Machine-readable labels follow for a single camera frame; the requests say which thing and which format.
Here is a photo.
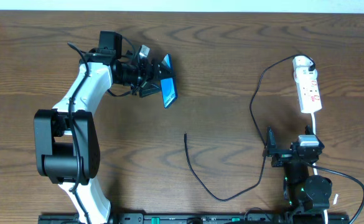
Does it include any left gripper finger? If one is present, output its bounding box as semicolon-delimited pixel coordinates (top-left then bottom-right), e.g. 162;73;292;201
152;59;174;80
139;83;161;98

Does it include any blue screen Samsung smartphone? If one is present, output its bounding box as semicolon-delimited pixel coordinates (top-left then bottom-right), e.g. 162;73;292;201
160;54;177;108

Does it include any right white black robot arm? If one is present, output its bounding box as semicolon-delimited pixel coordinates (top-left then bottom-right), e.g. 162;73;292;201
264;126;332;223

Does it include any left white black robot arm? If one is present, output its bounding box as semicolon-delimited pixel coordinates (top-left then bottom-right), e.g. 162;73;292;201
34;30;177;223

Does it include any white power strip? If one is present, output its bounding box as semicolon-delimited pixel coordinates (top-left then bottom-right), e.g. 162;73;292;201
294;67;322;114

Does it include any white power strip cord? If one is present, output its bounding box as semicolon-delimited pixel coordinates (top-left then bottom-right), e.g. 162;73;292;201
310;112;330;224

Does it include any right black camera cable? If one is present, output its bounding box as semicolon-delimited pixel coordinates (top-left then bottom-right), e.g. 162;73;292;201
296;152;364;224

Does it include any black camera cable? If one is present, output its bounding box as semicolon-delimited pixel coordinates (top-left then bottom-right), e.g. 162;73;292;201
66;35;139;224
296;152;364;224

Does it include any white USB wall charger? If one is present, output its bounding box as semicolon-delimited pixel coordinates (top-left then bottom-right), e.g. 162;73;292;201
292;55;315;72

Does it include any black USB charging cable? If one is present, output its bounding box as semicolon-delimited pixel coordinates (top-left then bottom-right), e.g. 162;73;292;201
184;54;317;202

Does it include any left black camera cable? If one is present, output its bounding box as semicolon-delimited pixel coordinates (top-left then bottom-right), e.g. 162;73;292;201
66;35;139;224

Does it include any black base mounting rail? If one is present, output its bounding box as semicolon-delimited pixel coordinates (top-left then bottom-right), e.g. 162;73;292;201
37;212;350;224

